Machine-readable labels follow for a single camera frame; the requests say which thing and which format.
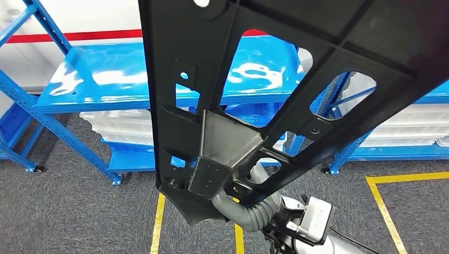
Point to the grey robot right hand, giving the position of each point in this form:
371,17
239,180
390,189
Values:
260,174

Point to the black perforated panel part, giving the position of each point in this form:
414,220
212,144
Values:
168,133

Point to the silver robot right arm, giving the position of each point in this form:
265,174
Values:
245,217

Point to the blue plastic bin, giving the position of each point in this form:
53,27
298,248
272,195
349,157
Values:
252,114

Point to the white plastic tray stack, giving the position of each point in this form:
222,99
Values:
403,129
115,126

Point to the red barrier belt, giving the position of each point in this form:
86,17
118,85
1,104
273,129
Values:
87,35

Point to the white car body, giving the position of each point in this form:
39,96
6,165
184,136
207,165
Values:
87,14

